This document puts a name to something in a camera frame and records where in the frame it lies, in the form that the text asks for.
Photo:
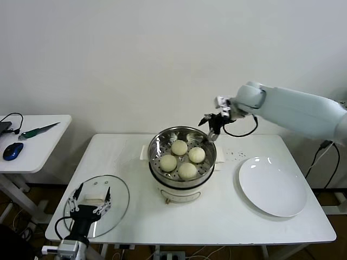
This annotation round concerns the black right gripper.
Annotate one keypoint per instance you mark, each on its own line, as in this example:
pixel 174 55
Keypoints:
pixel 219 121

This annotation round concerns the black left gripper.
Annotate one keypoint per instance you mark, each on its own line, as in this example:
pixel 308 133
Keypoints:
pixel 84 212

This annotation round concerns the round glass pot lid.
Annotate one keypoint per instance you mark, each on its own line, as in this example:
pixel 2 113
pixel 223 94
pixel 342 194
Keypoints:
pixel 116 197

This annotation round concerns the white steamed baozi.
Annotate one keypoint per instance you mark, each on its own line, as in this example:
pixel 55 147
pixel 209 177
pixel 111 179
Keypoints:
pixel 179 147
pixel 187 171
pixel 168 163
pixel 197 155

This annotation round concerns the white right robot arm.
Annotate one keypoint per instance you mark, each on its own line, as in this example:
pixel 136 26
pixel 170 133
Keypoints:
pixel 298 108

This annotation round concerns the perforated steel steamer basket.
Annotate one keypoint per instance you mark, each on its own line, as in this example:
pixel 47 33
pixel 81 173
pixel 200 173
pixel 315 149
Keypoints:
pixel 160 140

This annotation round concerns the black under-table control box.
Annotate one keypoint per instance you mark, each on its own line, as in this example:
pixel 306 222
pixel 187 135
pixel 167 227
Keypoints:
pixel 127 246

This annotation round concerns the white side table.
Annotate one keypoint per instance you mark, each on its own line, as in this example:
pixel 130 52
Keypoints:
pixel 48 151

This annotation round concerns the cream electric cooking pot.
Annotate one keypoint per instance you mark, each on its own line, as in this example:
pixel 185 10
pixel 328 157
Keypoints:
pixel 179 193

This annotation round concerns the large white plate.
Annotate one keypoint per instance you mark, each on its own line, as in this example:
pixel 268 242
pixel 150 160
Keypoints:
pixel 271 187

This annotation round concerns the blue black computer mouse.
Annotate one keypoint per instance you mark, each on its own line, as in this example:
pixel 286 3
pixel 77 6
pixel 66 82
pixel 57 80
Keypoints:
pixel 13 151

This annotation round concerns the white floor power strip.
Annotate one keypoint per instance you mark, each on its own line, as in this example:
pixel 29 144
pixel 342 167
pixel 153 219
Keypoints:
pixel 170 256

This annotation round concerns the dark laptop computer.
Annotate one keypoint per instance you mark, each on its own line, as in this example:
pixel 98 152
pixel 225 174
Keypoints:
pixel 5 126

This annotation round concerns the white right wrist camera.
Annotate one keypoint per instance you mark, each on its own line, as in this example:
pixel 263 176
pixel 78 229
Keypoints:
pixel 223 101

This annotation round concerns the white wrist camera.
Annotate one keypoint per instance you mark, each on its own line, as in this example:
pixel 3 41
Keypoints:
pixel 50 250
pixel 223 101

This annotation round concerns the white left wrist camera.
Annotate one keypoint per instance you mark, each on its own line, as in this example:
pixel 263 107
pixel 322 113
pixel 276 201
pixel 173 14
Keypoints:
pixel 50 250

